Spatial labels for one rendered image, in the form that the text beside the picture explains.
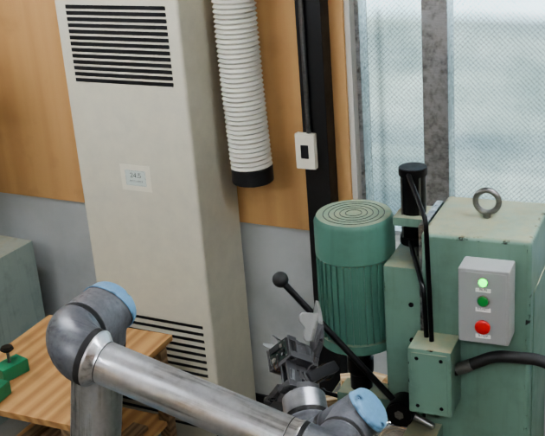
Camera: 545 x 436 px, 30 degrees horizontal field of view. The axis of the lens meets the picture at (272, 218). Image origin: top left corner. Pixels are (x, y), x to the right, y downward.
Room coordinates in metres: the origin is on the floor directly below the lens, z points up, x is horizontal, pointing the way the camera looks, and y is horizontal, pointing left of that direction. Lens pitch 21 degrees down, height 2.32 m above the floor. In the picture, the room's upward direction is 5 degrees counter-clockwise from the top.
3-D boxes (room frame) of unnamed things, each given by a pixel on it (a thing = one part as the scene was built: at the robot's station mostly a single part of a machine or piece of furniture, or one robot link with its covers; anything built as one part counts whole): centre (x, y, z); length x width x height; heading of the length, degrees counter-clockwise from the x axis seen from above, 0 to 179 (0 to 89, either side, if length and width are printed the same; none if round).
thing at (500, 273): (1.82, -0.41, 1.40); 0.10 x 0.06 x 0.16; 65
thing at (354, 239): (2.08, -0.18, 1.35); 0.18 x 0.18 x 0.31
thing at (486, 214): (1.96, -0.44, 1.55); 0.06 x 0.02 x 0.07; 65
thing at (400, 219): (2.03, -0.30, 1.53); 0.08 x 0.08 x 0.17; 65
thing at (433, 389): (1.86, -0.31, 1.22); 0.09 x 0.08 x 0.15; 65
